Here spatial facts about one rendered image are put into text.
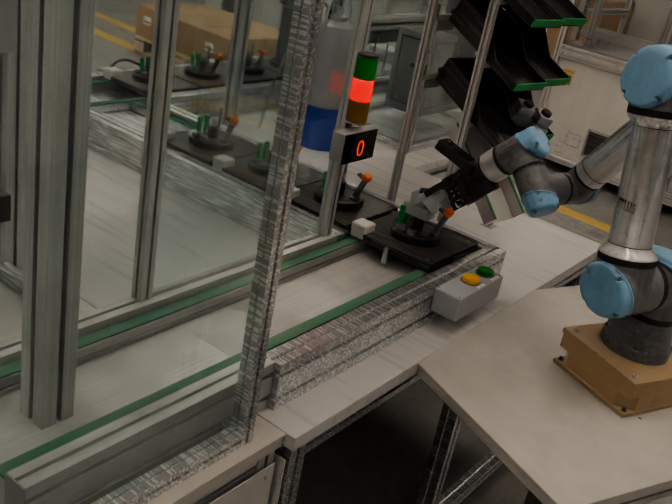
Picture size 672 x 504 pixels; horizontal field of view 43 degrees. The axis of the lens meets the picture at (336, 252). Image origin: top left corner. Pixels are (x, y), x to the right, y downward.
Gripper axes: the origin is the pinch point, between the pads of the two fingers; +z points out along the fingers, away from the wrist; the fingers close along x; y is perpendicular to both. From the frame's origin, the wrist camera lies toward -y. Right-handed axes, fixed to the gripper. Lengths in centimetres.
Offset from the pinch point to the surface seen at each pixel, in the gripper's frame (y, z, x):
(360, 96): -24.4, -11.4, -21.0
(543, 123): -5.4, -17.9, 43.2
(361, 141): -16.3, -4.7, -19.0
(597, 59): -66, 92, 411
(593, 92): -47, 106, 413
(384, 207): -3.6, 17.7, 8.1
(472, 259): 19.4, -2.8, 3.4
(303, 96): -12, -45, -83
